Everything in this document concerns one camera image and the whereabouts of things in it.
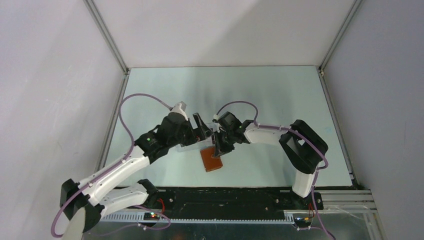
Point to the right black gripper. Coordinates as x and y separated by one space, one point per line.
219 146

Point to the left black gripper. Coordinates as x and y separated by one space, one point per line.
201 131

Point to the clear plastic card box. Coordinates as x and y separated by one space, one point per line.
207 143

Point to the brown leather card holder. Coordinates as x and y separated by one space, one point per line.
210 162

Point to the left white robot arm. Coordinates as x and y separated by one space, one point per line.
86 202

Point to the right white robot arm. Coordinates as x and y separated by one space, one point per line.
304 148

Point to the left circuit board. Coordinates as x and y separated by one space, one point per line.
151 216

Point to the circuit board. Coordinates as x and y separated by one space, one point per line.
151 216
307 219

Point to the right circuit board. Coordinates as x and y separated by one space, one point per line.
307 219

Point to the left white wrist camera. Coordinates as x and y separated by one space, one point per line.
180 108

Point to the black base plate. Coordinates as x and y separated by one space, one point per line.
230 203

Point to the aluminium frame rail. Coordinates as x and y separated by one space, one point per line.
334 201

